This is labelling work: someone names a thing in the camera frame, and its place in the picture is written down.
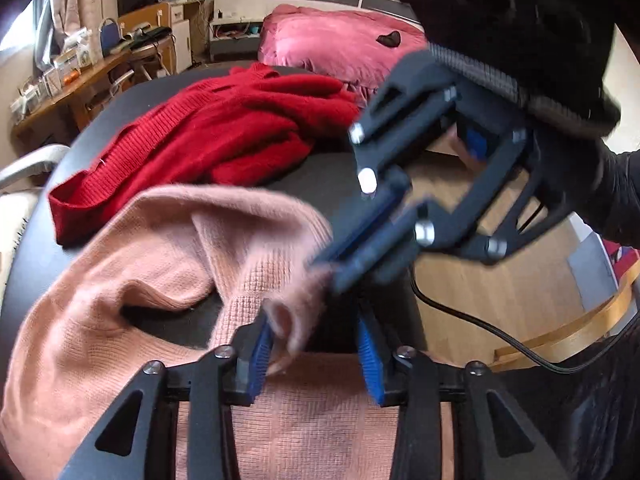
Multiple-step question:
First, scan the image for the pink knitted sweater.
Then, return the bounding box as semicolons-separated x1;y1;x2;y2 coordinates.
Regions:
0;183;457;480

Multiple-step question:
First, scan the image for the pink bed quilt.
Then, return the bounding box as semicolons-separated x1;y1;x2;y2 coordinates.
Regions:
258;4;426;107

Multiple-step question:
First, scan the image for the person black sleeve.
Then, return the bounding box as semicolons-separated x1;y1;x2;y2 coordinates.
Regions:
400;0;639;246

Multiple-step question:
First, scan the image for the red knitted sweater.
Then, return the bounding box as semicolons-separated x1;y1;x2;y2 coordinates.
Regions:
49;63;359;246

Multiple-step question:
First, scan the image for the white shelf unit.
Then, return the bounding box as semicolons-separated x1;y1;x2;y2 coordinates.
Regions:
208;0;269;62

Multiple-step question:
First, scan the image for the wooden desk with clutter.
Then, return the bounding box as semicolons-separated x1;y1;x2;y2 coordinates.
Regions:
12;0;206;140

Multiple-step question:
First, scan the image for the patterned window curtain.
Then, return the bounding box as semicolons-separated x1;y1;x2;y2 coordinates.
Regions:
32;0;104;75

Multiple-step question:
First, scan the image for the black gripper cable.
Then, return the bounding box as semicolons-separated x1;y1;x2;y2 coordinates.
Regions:
408;263;640;376

